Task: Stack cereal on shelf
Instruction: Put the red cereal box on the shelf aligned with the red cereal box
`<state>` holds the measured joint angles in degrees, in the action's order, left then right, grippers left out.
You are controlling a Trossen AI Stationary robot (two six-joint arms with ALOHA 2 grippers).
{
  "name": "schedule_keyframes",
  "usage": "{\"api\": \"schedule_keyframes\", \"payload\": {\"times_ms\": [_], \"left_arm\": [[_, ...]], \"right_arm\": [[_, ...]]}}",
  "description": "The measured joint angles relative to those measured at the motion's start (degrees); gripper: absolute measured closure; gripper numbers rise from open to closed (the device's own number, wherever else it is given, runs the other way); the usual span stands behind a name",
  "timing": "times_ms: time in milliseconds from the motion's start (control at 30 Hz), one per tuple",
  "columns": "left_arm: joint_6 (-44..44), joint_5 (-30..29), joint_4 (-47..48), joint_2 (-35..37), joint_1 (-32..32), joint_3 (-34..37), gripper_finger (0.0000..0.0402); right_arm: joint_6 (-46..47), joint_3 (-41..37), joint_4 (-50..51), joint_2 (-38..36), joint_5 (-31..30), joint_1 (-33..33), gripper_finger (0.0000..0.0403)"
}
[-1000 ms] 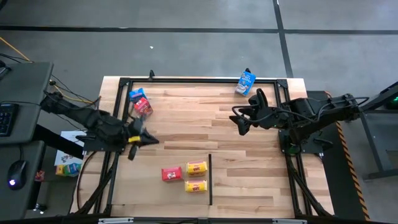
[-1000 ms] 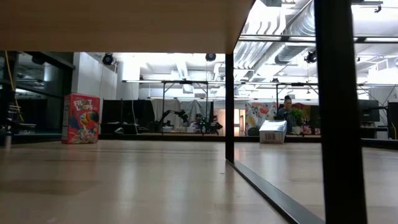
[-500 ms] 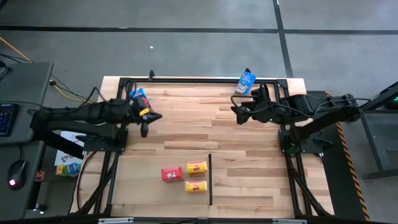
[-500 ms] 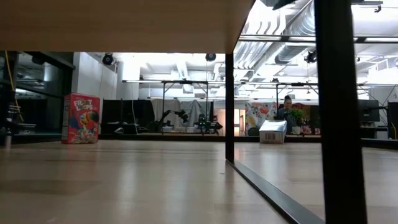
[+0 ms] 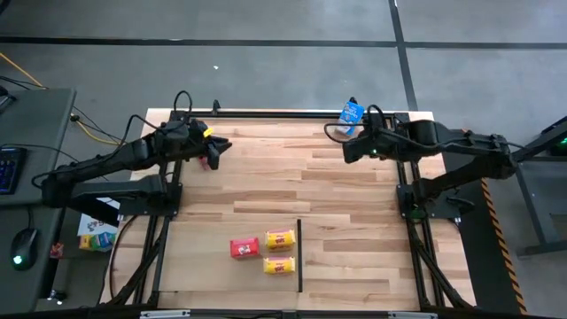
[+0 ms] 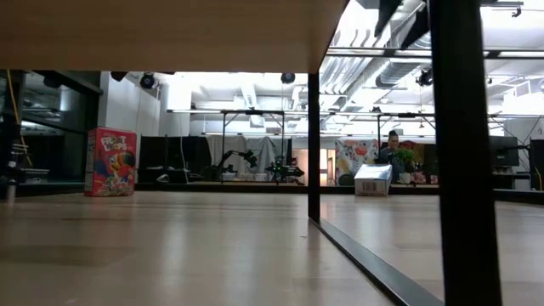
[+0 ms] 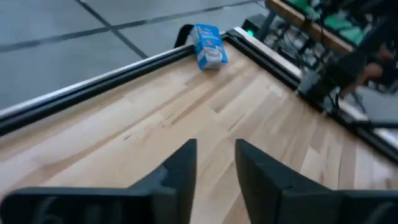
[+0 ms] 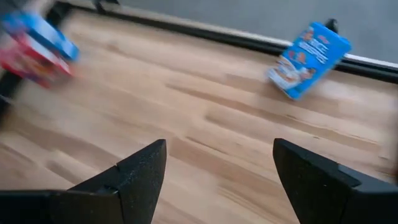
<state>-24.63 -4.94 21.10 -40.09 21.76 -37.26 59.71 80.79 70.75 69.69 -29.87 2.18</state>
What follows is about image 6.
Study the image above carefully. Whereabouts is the blue Rice Krispies cereal box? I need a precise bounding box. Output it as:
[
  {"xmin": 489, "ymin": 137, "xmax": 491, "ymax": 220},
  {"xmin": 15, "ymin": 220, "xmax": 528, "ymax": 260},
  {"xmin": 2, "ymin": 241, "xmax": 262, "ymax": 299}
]
[{"xmin": 354, "ymin": 163, "xmax": 394, "ymax": 198}]

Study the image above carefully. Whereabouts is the red Froot Loops cereal box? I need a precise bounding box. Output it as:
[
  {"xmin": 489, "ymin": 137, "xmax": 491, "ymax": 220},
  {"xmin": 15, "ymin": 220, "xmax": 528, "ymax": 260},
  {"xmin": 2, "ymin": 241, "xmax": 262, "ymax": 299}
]
[{"xmin": 83, "ymin": 126, "xmax": 139, "ymax": 198}]

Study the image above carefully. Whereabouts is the wooden shelf board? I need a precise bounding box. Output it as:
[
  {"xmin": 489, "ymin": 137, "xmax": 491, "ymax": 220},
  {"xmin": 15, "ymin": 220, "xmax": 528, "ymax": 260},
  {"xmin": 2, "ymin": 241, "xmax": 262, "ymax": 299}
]
[{"xmin": 0, "ymin": 0, "xmax": 350, "ymax": 74}]

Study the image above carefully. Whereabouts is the person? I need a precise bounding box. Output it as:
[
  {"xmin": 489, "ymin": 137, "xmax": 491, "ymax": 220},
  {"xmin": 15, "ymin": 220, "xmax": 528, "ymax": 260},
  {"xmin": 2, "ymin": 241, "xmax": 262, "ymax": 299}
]
[{"xmin": 376, "ymin": 129, "xmax": 405, "ymax": 184}]

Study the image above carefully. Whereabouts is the green potted plant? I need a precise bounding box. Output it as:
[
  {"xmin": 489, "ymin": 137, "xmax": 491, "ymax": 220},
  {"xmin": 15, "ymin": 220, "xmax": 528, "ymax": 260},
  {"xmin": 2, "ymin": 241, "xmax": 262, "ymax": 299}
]
[{"xmin": 394, "ymin": 147, "xmax": 420, "ymax": 185}]

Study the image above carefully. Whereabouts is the colourful floral panel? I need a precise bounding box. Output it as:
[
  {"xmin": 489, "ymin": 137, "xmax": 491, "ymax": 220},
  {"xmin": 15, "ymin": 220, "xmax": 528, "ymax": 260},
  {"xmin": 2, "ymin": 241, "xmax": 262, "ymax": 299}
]
[{"xmin": 334, "ymin": 138, "xmax": 379, "ymax": 187}]

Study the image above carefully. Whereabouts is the black monitor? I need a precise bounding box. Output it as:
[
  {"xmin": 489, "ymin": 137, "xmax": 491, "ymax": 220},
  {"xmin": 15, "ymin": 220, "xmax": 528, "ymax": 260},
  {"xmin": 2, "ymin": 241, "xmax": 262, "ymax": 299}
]
[
  {"xmin": 529, "ymin": 139, "xmax": 544, "ymax": 190},
  {"xmin": 488, "ymin": 135, "xmax": 520, "ymax": 167}
]

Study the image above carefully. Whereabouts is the grey cloth cover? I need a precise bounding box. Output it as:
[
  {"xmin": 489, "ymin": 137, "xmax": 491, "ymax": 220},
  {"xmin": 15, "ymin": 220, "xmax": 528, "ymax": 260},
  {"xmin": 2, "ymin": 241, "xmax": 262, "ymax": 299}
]
[{"xmin": 207, "ymin": 135, "xmax": 290, "ymax": 175}]

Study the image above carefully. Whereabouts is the black partition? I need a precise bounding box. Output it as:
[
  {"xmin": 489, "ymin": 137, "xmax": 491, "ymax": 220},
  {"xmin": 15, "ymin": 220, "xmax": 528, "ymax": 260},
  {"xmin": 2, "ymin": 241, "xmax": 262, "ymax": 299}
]
[{"xmin": 139, "ymin": 135, "xmax": 213, "ymax": 184}]

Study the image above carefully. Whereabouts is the silver ventilation duct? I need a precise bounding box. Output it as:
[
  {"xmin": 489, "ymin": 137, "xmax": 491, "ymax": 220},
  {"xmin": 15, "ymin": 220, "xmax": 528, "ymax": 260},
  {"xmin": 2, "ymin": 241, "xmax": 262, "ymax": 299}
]
[{"xmin": 320, "ymin": 37, "xmax": 430, "ymax": 99}]

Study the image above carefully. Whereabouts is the black station frame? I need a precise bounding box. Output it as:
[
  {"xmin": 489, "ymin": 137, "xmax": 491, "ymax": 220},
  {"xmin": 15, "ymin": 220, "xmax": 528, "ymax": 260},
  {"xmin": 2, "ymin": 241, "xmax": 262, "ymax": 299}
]
[
  {"xmin": 220, "ymin": 109, "xmax": 286, "ymax": 184},
  {"xmin": 376, "ymin": 111, "xmax": 437, "ymax": 141}
]

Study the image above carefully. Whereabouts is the black shelf side frame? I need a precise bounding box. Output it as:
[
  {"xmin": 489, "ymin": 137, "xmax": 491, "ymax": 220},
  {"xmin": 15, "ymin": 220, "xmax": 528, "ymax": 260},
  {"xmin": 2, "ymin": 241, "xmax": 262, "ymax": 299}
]
[{"xmin": 307, "ymin": 0, "xmax": 503, "ymax": 306}]

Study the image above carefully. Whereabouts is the black aluminium table frame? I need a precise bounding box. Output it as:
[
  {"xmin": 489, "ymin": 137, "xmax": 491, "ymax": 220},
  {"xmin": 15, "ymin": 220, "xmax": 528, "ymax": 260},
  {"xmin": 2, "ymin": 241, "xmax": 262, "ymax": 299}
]
[{"xmin": 0, "ymin": 180, "xmax": 544, "ymax": 204}]

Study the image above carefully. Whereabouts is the yellow cable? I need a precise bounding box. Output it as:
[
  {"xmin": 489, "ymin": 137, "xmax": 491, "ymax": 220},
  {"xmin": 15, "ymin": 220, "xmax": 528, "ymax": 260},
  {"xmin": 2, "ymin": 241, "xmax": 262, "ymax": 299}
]
[{"xmin": 4, "ymin": 70, "xmax": 33, "ymax": 167}]

